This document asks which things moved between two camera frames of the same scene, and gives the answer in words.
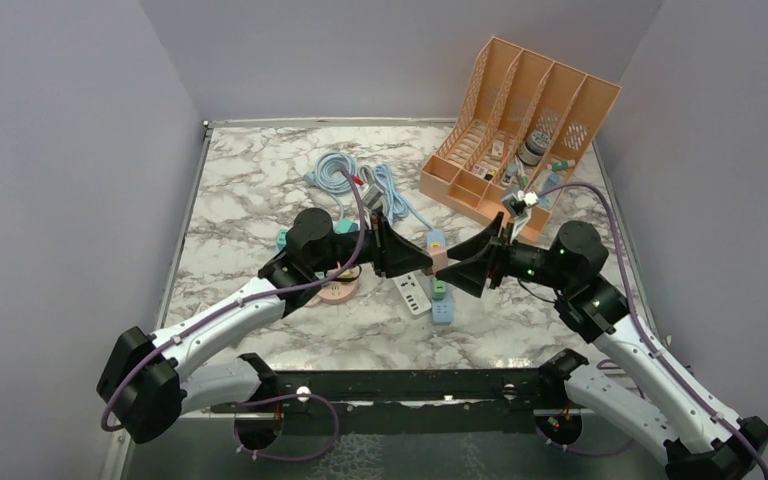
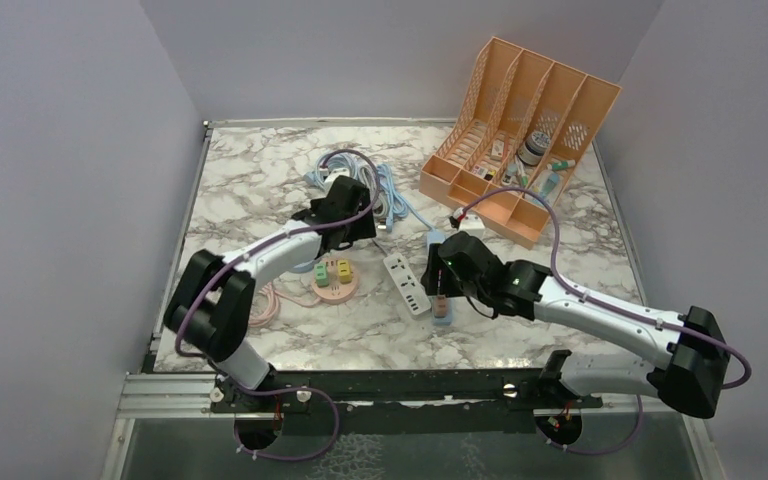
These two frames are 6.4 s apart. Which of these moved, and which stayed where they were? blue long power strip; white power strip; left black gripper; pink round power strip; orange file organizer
Moved: left black gripper
Stayed: orange file organizer; white power strip; pink round power strip; blue long power strip
